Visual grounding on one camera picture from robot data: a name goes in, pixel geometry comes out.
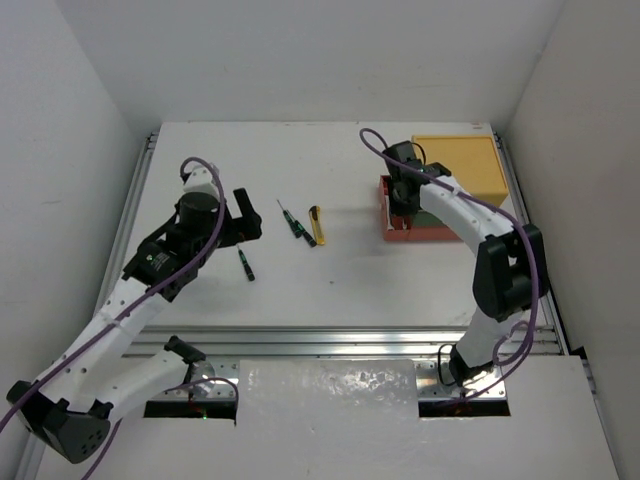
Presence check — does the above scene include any yellow top drawer box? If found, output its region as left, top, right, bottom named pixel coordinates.
left=411, top=135, right=509, bottom=207

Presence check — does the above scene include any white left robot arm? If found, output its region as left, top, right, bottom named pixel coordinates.
left=7, top=188, right=262, bottom=464

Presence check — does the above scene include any aluminium frame rail front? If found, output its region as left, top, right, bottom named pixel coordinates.
left=84, top=325, right=566, bottom=359

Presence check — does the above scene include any green drawer box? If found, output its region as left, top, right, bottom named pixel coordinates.
left=412, top=210, right=445, bottom=228

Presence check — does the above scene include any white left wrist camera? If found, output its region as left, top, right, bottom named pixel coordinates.
left=183, top=167, right=219, bottom=197

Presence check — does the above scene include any red bottom drawer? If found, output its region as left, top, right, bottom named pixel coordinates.
left=377, top=175, right=460, bottom=243

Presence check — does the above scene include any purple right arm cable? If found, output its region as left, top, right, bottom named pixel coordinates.
left=359, top=128, right=541, bottom=401

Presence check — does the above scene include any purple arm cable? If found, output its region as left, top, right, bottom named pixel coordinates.
left=0, top=157, right=241, bottom=480
left=359, top=128, right=541, bottom=401

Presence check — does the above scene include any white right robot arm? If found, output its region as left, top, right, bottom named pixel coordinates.
left=382, top=141, right=549, bottom=386

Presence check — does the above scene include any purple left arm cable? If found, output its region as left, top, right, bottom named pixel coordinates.
left=0, top=157, right=241, bottom=480

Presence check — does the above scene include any yellow utility knife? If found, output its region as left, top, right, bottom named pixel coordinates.
left=309, top=205, right=326, bottom=246

